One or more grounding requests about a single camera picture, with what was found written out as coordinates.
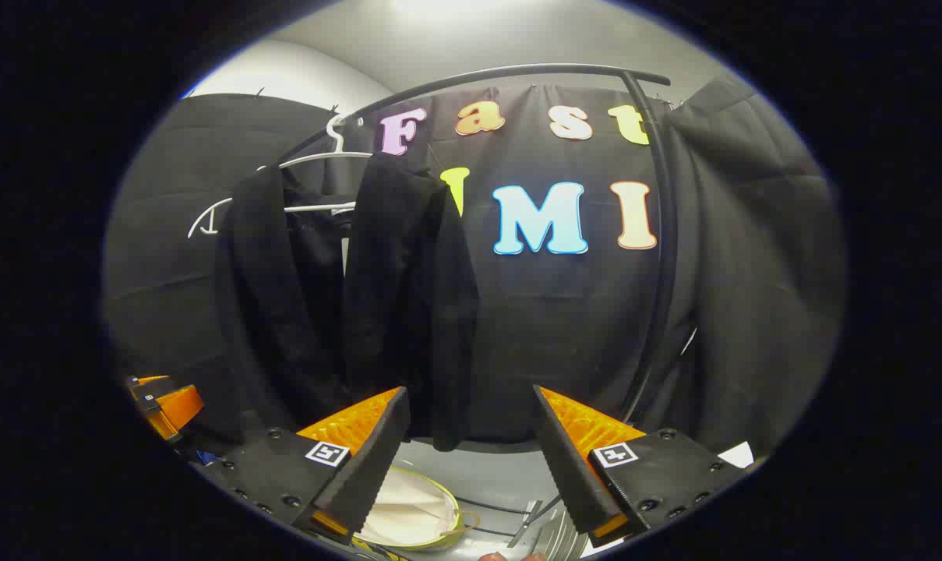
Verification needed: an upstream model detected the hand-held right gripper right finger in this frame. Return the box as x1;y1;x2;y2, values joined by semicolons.
533;384;746;548

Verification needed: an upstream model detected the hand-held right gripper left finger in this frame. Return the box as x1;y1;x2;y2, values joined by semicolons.
196;386;411;545

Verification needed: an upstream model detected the black knit cardigan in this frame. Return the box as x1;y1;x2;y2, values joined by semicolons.
215;152;481;453

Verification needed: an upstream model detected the black metal clothes rack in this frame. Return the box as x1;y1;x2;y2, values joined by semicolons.
272;64;701;425

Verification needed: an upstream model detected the white plastic hanger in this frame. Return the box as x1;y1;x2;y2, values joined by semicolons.
189;115;372;238

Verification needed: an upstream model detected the metal rack base shelf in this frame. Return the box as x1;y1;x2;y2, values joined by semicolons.
510;499;596;560

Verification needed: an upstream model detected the black backdrop cloth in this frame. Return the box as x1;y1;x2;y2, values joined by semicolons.
103;74;847;460

